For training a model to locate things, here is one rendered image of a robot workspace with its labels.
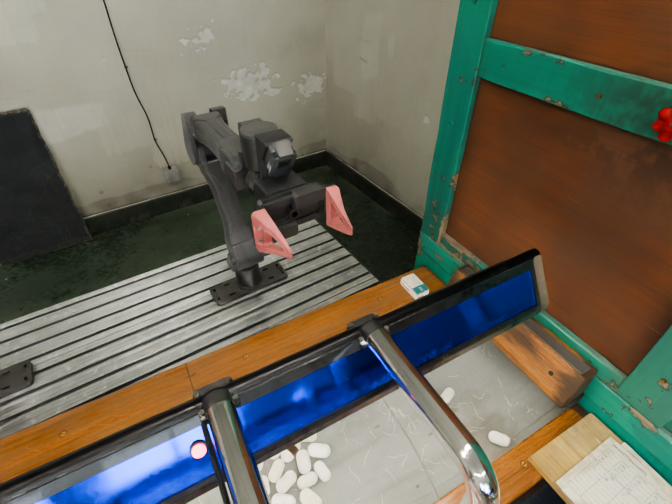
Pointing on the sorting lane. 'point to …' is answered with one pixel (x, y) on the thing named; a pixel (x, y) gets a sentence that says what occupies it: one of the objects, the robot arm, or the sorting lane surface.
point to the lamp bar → (288, 396)
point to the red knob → (664, 124)
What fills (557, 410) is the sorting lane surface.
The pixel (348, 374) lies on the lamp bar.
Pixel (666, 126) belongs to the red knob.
